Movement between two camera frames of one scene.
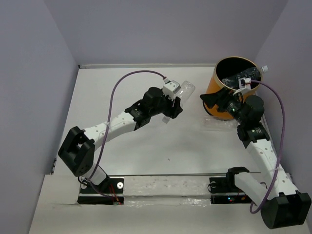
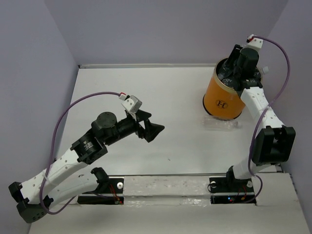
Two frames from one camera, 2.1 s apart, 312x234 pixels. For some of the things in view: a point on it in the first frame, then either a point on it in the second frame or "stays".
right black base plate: (224, 190) stays
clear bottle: (211, 124) stays
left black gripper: (172, 112) -> (151, 130)
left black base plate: (110, 191) stays
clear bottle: (186, 88) -> (227, 81)
